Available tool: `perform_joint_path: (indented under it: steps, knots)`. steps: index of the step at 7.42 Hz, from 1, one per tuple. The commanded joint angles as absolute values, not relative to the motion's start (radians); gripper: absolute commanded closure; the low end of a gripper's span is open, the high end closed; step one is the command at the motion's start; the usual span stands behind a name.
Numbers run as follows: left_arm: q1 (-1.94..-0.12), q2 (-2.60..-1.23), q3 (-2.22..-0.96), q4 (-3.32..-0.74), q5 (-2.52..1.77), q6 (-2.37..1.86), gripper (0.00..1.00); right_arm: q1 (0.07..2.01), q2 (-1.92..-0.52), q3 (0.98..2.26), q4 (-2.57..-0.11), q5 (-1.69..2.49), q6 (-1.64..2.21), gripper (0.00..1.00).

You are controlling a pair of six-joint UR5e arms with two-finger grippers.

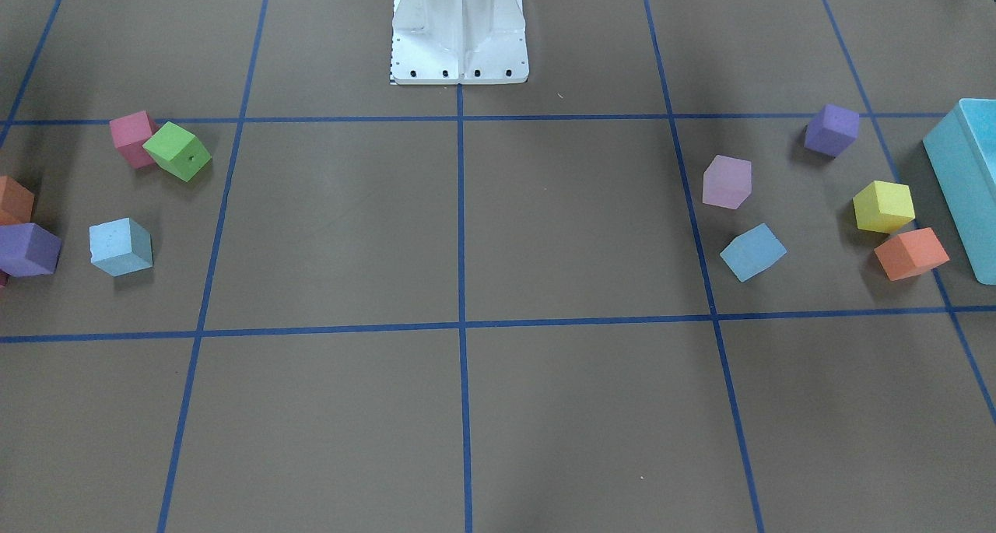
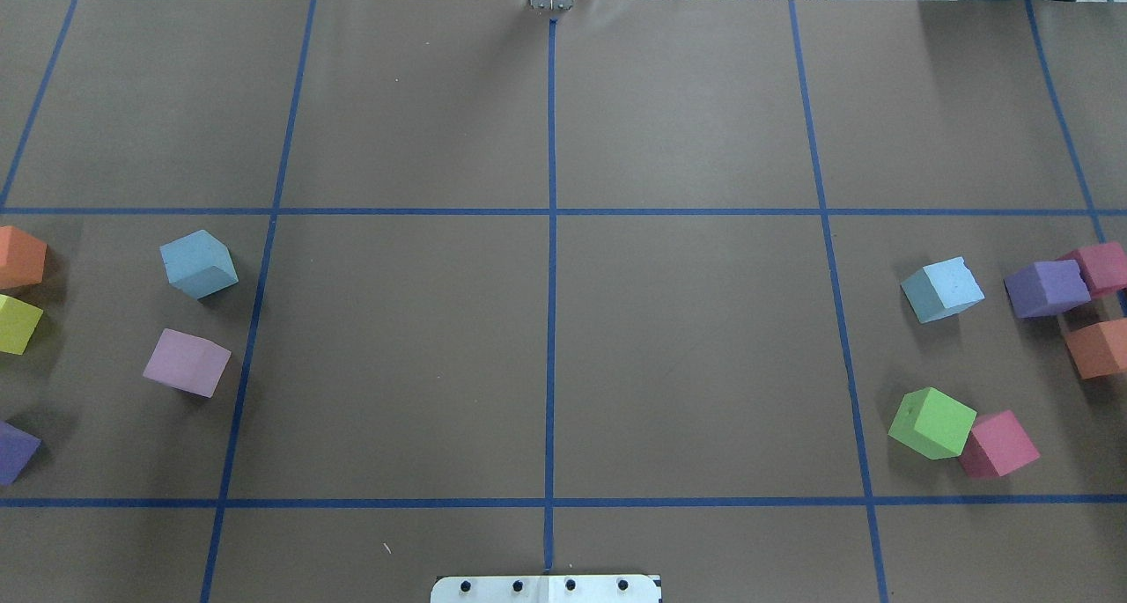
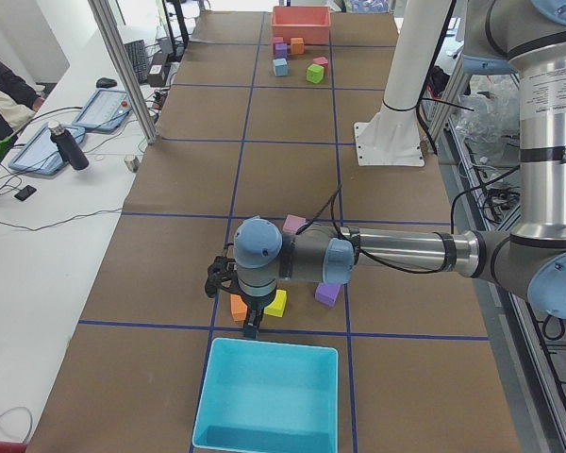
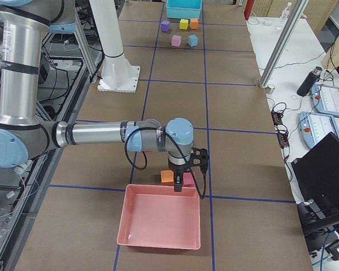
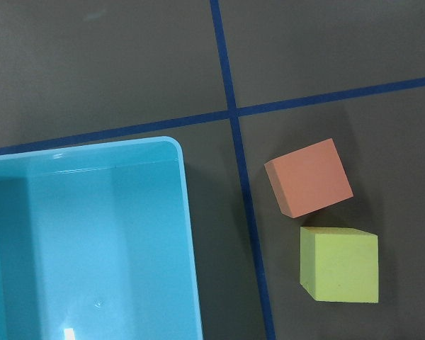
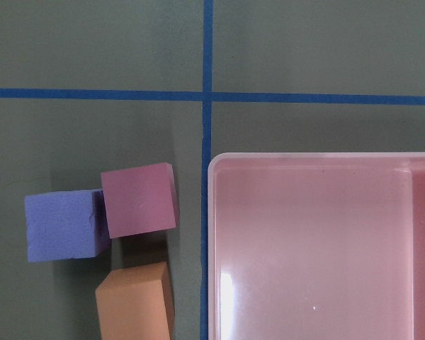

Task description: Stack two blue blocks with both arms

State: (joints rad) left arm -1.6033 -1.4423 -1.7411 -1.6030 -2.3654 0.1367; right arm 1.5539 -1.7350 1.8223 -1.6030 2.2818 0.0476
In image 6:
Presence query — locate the magenta foam cube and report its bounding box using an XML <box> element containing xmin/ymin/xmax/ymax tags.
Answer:
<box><xmin>101</xmin><ymin>162</ymin><xmax>179</xmax><ymax>239</ymax></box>

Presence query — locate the pink plastic bin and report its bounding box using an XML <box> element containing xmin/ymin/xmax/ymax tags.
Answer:
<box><xmin>208</xmin><ymin>152</ymin><xmax>425</xmax><ymax>339</ymax></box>

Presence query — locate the orange foam cube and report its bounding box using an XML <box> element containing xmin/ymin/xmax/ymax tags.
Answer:
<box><xmin>95</xmin><ymin>262</ymin><xmax>175</xmax><ymax>340</ymax></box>

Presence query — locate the purple foam cube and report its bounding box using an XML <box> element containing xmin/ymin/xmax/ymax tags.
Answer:
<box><xmin>24</xmin><ymin>189</ymin><xmax>111</xmax><ymax>262</ymax></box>

